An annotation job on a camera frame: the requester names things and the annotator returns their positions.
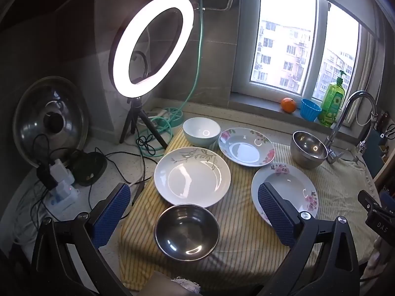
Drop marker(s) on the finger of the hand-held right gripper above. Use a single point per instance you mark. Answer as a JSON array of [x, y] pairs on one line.
[[375, 212]]

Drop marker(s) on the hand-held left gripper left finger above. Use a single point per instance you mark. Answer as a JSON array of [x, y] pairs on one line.
[[111, 215]]

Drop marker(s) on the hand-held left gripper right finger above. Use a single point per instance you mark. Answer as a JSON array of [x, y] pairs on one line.
[[274, 212]]

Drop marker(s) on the white plate red floral print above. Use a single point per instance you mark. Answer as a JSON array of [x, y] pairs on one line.
[[243, 148]]

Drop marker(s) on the mint ceramic bowl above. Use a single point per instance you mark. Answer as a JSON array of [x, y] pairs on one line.
[[200, 129]]

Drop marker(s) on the white plate pale pink flowers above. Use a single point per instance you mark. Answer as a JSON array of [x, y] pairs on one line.
[[290, 182]]

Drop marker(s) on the yellow striped cloth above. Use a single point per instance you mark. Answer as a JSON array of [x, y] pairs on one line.
[[240, 191]]

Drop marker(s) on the white power strip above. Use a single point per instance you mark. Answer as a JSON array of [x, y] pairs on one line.
[[63, 197]]

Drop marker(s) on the black round base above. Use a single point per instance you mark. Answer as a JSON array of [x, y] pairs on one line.
[[89, 166]]

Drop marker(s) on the steel bowl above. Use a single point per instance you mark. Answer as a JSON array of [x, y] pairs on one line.
[[308, 151], [185, 234]]

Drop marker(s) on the black charger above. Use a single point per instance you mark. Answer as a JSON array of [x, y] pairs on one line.
[[46, 175]]

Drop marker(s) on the white plate leaf print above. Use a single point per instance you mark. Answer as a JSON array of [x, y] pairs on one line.
[[191, 178]]

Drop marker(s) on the chrome faucet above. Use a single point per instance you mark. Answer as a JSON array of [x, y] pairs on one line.
[[341, 117]]

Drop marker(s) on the orange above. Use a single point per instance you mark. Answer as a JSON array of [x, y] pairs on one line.
[[288, 105]]

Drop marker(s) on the blue ribbed cup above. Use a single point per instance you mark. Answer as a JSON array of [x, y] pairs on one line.
[[310, 109]]

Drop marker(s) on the teal round power strip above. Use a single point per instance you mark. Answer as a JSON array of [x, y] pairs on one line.
[[172, 115]]

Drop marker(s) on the green dish soap bottle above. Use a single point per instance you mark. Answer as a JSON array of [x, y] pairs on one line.
[[332, 101]]

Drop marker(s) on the steel pot lid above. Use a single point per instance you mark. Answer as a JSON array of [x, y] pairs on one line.
[[31, 123]]

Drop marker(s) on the window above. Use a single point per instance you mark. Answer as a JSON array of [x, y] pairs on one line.
[[287, 37]]

